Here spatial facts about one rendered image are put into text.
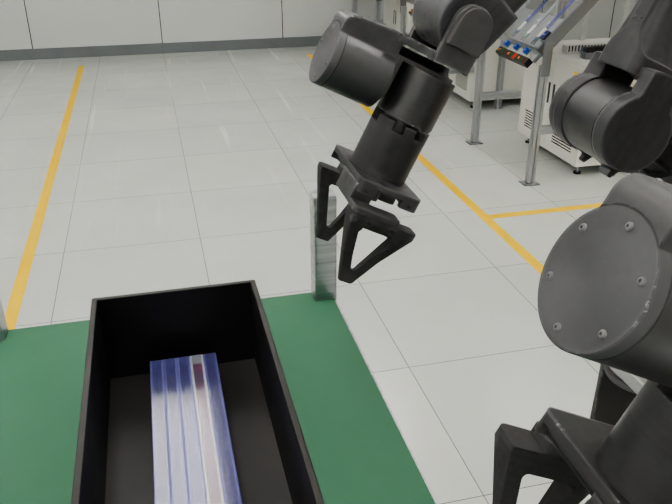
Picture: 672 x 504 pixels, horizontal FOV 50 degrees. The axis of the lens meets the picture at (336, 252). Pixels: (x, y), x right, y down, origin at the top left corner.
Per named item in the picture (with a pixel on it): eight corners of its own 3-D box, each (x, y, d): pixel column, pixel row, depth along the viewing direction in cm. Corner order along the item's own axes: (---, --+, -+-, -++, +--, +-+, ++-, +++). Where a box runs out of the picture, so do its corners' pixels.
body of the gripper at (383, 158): (352, 196, 65) (390, 121, 63) (327, 159, 74) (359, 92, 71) (413, 219, 67) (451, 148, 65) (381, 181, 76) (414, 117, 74)
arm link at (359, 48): (502, 17, 61) (462, 3, 69) (387, -46, 57) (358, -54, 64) (435, 144, 65) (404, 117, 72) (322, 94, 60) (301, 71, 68)
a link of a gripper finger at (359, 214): (317, 282, 66) (363, 191, 63) (302, 248, 72) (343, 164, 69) (381, 303, 68) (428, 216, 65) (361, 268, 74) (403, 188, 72)
